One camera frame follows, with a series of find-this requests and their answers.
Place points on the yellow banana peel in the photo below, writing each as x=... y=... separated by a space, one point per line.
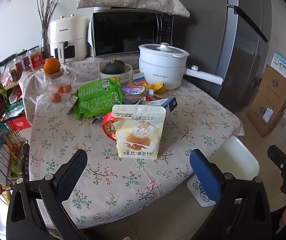
x=158 y=87

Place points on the dark green pumpkin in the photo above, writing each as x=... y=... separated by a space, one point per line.
x=114 y=67

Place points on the green snack bag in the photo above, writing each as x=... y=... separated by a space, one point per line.
x=95 y=98

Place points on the blue leaflet on wall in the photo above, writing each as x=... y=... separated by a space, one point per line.
x=279 y=63

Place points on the dried branches in vase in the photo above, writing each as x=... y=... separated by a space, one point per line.
x=46 y=10

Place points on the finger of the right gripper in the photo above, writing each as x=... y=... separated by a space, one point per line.
x=277 y=156

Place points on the white air fryer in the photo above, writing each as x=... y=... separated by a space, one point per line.
x=68 y=38

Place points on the black microwave oven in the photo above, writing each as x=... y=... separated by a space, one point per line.
x=119 y=31

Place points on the lower cardboard box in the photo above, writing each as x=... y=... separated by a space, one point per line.
x=263 y=116

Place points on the red blue small carton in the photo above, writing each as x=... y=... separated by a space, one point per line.
x=139 y=78

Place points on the clear plastic bottle purple label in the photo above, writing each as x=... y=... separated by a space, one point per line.
x=137 y=92

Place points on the small mandarin in jar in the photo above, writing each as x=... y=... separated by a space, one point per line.
x=56 y=97

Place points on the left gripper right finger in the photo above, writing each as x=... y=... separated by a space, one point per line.
x=211 y=178

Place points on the white trash bin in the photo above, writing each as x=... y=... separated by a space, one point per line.
x=232 y=157

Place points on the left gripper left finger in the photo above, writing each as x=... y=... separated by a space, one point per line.
x=67 y=176

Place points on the red label glass jar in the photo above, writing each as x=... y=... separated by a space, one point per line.
x=35 y=58

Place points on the black wire rack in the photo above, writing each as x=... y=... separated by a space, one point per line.
x=14 y=148

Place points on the cardboard box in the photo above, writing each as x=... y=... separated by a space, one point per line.
x=273 y=88
x=263 y=116

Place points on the blue white carton box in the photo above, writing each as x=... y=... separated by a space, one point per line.
x=169 y=103

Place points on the glass jar with cork lid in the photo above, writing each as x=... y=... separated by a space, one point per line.
x=60 y=78

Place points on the white electric cooking pot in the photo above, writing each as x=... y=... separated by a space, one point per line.
x=167 y=64

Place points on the grey refrigerator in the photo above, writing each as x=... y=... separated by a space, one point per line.
x=226 y=38

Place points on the large orange fruit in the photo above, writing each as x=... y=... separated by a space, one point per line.
x=51 y=66

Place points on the upper cardboard box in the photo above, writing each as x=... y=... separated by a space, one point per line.
x=273 y=88

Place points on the white ceramic bowl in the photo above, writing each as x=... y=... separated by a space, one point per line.
x=124 y=77

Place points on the floral cloth cover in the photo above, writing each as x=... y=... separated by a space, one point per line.
x=170 y=7

